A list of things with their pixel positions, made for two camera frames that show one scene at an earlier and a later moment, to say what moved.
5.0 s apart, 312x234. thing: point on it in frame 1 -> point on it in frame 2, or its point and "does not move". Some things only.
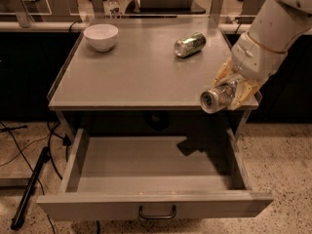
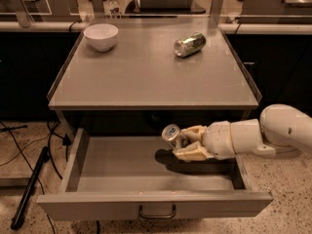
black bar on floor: [30, 187] does not move
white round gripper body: [257, 59] -> [216, 139]
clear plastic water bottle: [114, 9] does not move
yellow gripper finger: [247, 89] -> [195, 133]
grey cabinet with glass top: [141, 82] does not move
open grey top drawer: [111, 173] does not move
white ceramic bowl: [100, 37] does not move
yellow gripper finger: [226, 72] -> [193, 152]
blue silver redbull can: [215, 99] -> [173, 134]
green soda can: [189, 45] does not move
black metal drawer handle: [173, 215] does not move
